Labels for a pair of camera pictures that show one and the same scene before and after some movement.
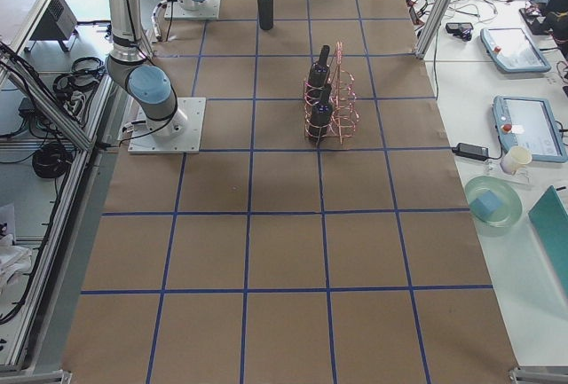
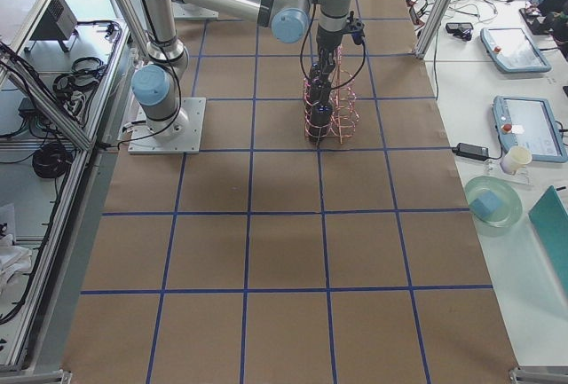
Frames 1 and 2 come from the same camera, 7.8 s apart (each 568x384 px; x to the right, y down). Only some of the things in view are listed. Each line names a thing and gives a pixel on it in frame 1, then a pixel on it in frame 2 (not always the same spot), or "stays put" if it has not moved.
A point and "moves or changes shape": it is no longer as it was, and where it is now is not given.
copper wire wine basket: x=330 y=111 stays put
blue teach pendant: x=529 y=122 stays put
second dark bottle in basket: x=319 y=72 stays put
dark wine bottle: x=265 y=4 moves or changes shape
